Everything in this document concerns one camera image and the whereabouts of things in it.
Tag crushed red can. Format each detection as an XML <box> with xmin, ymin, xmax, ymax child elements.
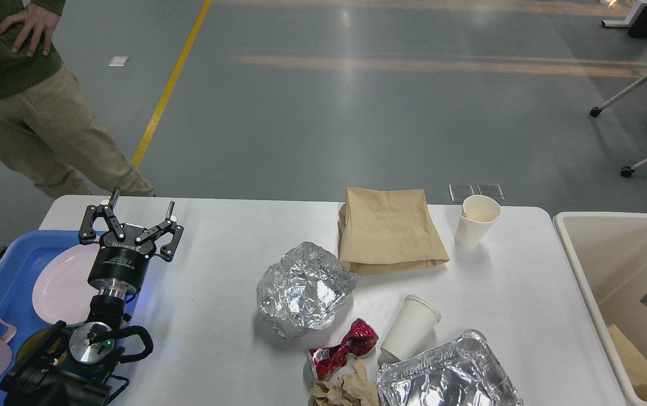
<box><xmin>307</xmin><ymin>318</ymin><xmax>379</xmax><ymax>380</ymax></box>

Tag floor outlet plates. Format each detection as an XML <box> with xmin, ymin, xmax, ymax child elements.
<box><xmin>448</xmin><ymin>183</ymin><xmax>507</xmax><ymax>204</ymax></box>

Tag brown paper bag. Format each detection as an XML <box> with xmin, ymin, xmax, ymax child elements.
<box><xmin>608</xmin><ymin>324</ymin><xmax>647</xmax><ymax>401</ymax></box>
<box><xmin>338</xmin><ymin>187</ymin><xmax>450</xmax><ymax>275</ymax></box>

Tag crumpled aluminium foil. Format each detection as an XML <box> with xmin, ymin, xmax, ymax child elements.
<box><xmin>256</xmin><ymin>241</ymin><xmax>359</xmax><ymax>339</ymax></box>

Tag white paper cup lying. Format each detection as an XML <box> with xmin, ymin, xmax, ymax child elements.
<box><xmin>379</xmin><ymin>294</ymin><xmax>442</xmax><ymax>363</ymax></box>

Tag white desk leg far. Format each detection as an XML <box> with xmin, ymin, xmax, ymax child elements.
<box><xmin>601</xmin><ymin>1</ymin><xmax>647</xmax><ymax>38</ymax></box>

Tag beige plastic bin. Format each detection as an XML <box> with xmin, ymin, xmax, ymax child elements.
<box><xmin>554</xmin><ymin>211</ymin><xmax>647</xmax><ymax>405</ymax></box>

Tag person in khaki trousers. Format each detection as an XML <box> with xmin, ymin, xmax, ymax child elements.
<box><xmin>0</xmin><ymin>1</ymin><xmax>154</xmax><ymax>198</ymax></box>

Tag aluminium foil tray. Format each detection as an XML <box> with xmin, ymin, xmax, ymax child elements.
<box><xmin>376</xmin><ymin>329</ymin><xmax>523</xmax><ymax>405</ymax></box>

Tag dark teal mug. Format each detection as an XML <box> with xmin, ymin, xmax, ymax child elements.
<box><xmin>15</xmin><ymin>328</ymin><xmax>69</xmax><ymax>367</ymax></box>

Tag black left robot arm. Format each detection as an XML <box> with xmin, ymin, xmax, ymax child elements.
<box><xmin>0</xmin><ymin>188</ymin><xmax>184</xmax><ymax>405</ymax></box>

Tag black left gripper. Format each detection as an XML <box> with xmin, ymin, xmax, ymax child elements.
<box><xmin>78</xmin><ymin>188</ymin><xmax>184</xmax><ymax>297</ymax></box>

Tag pink plate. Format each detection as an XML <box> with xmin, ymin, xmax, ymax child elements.
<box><xmin>32</xmin><ymin>244</ymin><xmax>100</xmax><ymax>325</ymax></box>

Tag crumpled brown paper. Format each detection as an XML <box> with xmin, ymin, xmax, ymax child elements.
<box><xmin>310</xmin><ymin>360</ymin><xmax>380</xmax><ymax>405</ymax></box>

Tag white paper cup upright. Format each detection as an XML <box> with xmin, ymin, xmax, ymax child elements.
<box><xmin>455</xmin><ymin>195</ymin><xmax>502</xmax><ymax>248</ymax></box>

